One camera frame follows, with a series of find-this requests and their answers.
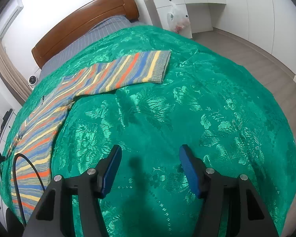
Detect striped knit sweater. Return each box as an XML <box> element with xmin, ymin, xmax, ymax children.
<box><xmin>8</xmin><ymin>50</ymin><xmax>172</xmax><ymax>221</ymax></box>

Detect white wardrobe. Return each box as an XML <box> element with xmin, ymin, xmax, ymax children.
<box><xmin>221</xmin><ymin>0</ymin><xmax>296</xmax><ymax>77</ymax></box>

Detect grey checked bed sheet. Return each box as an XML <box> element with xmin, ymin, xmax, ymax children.
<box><xmin>38</xmin><ymin>15</ymin><xmax>148</xmax><ymax>79</ymax></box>

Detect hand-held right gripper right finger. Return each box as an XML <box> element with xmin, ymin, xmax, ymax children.
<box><xmin>179</xmin><ymin>144</ymin><xmax>279</xmax><ymax>237</ymax></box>

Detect black clothes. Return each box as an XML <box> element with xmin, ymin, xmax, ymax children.
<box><xmin>1</xmin><ymin>111</ymin><xmax>11</xmax><ymax>132</ymax></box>

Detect green floral bedspread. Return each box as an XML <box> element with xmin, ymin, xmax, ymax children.
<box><xmin>0</xmin><ymin>25</ymin><xmax>296</xmax><ymax>237</ymax></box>

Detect black cable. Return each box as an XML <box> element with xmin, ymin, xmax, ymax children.
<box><xmin>12</xmin><ymin>153</ymin><xmax>46</xmax><ymax>225</ymax></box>

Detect small white fan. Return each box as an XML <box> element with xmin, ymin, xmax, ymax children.
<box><xmin>28</xmin><ymin>75</ymin><xmax>41</xmax><ymax>89</ymax></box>

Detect white desk cabinet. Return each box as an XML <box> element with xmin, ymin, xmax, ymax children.
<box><xmin>143</xmin><ymin>0</ymin><xmax>227</xmax><ymax>39</ymax></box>

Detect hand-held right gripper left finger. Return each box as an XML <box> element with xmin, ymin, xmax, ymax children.
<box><xmin>22</xmin><ymin>144</ymin><xmax>122</xmax><ymax>237</ymax></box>

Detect brown wooden headboard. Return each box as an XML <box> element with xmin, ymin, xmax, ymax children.
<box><xmin>31</xmin><ymin>0</ymin><xmax>140</xmax><ymax>69</ymax></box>

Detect beige curtain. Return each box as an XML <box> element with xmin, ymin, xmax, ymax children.
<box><xmin>0</xmin><ymin>39</ymin><xmax>32</xmax><ymax>105</ymax></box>

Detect white air conditioner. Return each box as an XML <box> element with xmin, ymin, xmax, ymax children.
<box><xmin>0</xmin><ymin>0</ymin><xmax>24</xmax><ymax>39</ymax></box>

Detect white plastic bag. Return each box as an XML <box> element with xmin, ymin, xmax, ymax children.
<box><xmin>166</xmin><ymin>0</ymin><xmax>191</xmax><ymax>34</ymax></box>

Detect white low dresser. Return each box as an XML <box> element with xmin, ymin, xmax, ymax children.
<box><xmin>0</xmin><ymin>109</ymin><xmax>15</xmax><ymax>151</ymax></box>

